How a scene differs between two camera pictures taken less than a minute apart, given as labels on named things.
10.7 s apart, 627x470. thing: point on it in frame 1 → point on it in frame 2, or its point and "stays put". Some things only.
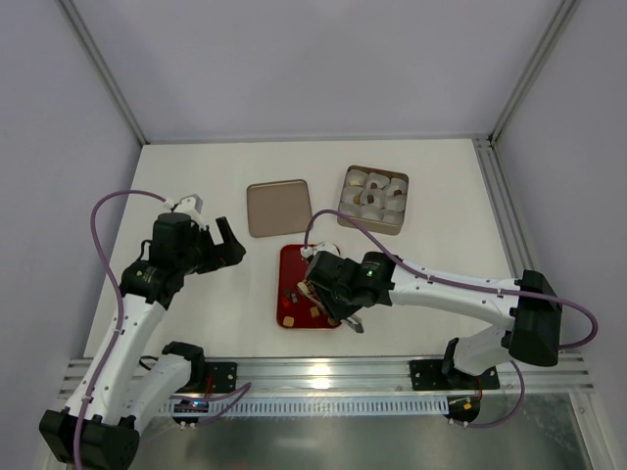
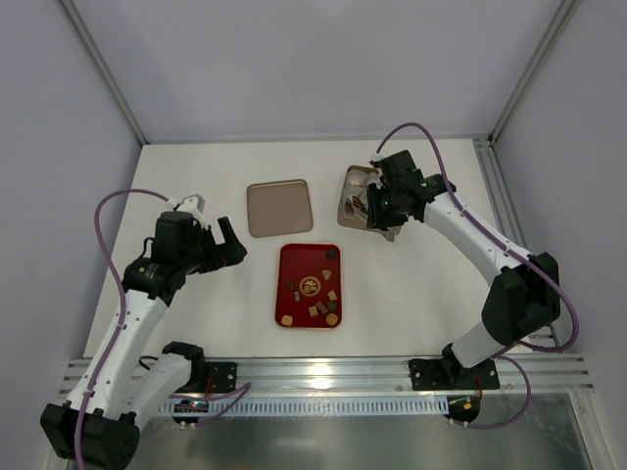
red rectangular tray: x=295 y=309 stays put
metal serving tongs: x=306 y=289 → x=356 y=210
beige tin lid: x=279 y=208 stays put
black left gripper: x=212 y=253 stays put
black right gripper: x=322 y=292 → x=380 y=206
